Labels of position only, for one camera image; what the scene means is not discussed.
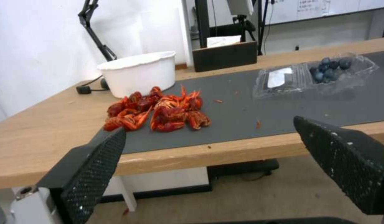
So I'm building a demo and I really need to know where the white table leg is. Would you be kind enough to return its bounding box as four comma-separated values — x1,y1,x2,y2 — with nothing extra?
116,174,138,212

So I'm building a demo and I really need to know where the black thin pole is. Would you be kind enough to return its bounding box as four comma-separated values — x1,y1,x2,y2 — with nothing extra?
257,0,277,56

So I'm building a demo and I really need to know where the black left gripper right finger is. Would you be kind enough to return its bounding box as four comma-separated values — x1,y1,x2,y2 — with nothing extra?
293,115,384,215

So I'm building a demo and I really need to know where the black upright stand frame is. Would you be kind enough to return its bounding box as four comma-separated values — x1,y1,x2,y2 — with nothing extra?
194,0,218,48

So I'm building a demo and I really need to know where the white paper sheet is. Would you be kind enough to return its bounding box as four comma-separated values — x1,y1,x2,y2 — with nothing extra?
206,35,243,49

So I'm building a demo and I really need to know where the white box on tripod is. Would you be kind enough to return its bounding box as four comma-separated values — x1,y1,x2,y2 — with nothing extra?
226,0,255,16

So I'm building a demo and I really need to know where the dark grey table mat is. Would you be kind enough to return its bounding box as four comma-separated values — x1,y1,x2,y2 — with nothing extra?
90,51,384,155

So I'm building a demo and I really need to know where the whiteboard with black frame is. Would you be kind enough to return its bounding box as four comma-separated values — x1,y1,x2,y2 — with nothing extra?
266,0,384,26

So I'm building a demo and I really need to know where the black cable with switch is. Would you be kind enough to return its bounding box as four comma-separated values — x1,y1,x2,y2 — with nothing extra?
75,74,110,95

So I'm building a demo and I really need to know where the dark wooden box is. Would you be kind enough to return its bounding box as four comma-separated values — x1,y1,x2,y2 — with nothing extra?
191,40,259,72

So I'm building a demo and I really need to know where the red cooked crayfish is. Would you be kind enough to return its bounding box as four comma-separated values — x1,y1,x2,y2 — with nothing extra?
149,100,187,133
139,86,164,110
185,110,212,131
178,85,204,113
103,111,153,132
107,91,143,118

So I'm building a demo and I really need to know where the white round plastic tub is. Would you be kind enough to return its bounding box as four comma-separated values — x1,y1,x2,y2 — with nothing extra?
97,51,177,99

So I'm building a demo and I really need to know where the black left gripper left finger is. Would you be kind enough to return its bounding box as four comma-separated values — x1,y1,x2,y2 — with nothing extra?
10,128,128,224

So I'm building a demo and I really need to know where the clear plastic clamshell container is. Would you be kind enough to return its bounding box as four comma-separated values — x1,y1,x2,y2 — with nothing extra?
252,52,380,100

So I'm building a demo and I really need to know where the black camera tripod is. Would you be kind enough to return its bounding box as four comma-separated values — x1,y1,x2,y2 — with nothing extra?
232,15,257,43

